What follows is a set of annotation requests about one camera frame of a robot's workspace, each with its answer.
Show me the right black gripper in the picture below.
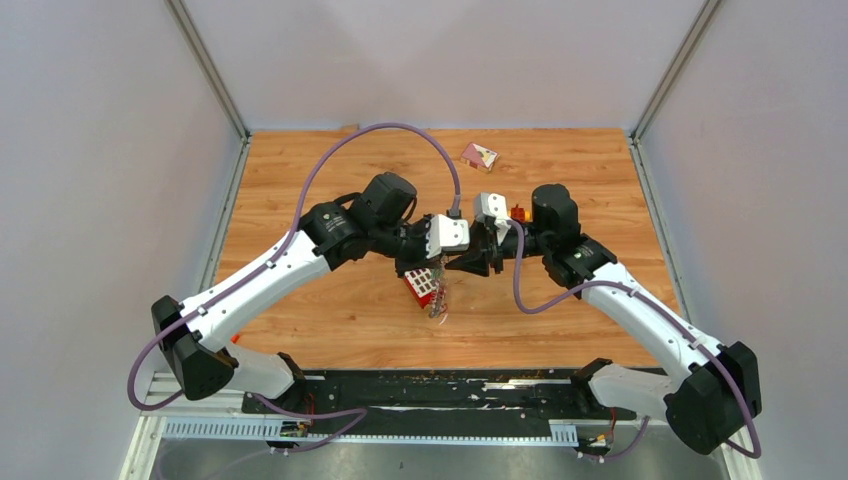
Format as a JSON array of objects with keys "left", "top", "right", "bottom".
[{"left": 444, "top": 221, "right": 551, "bottom": 276}]

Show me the large metal keyring with rings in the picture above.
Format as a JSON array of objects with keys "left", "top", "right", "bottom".
[{"left": 428, "top": 259, "right": 448, "bottom": 318}]

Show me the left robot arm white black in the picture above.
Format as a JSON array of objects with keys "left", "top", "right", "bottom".
[{"left": 152, "top": 172, "right": 467, "bottom": 413}]

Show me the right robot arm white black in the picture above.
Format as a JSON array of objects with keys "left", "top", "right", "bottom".
[{"left": 427, "top": 184, "right": 762, "bottom": 459}]

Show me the red window toy brick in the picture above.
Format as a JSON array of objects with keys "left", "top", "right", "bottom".
[{"left": 402, "top": 268, "right": 438, "bottom": 309}]

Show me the toy brick car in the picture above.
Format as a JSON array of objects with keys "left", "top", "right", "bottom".
[{"left": 509, "top": 204, "right": 532, "bottom": 223}]

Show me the playing card box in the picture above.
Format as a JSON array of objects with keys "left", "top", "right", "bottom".
[{"left": 460, "top": 142, "right": 500, "bottom": 172}]

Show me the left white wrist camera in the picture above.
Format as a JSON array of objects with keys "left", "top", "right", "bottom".
[{"left": 425, "top": 214, "right": 471, "bottom": 259}]

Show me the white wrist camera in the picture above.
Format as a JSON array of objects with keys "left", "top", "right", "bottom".
[
  {"left": 425, "top": 214, "right": 471, "bottom": 259},
  {"left": 473, "top": 192, "right": 511, "bottom": 246}
]

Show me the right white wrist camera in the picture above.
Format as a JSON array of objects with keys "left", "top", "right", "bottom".
[{"left": 473, "top": 192, "right": 511, "bottom": 246}]

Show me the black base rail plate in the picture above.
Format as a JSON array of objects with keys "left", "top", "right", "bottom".
[{"left": 241, "top": 368, "right": 637, "bottom": 439}]

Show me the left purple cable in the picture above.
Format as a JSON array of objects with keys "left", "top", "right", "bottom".
[{"left": 127, "top": 121, "right": 464, "bottom": 458}]

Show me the purple cable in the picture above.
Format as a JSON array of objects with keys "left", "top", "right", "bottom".
[
  {"left": 507, "top": 219, "right": 763, "bottom": 462},
  {"left": 127, "top": 121, "right": 464, "bottom": 458}
]

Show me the white slotted cable duct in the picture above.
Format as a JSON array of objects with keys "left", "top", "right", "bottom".
[{"left": 162, "top": 417, "right": 580, "bottom": 448}]

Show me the left aluminium frame post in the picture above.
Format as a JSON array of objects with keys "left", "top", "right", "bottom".
[{"left": 164, "top": 0, "right": 250, "bottom": 143}]

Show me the aluminium frame post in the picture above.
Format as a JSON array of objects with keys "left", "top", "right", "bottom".
[
  {"left": 630, "top": 0, "right": 724, "bottom": 143},
  {"left": 164, "top": 0, "right": 250, "bottom": 143}
]

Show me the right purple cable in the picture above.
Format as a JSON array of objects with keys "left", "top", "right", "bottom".
[{"left": 507, "top": 219, "right": 763, "bottom": 462}]

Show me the right aluminium frame post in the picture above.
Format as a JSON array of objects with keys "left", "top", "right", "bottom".
[{"left": 630, "top": 0, "right": 724, "bottom": 143}]

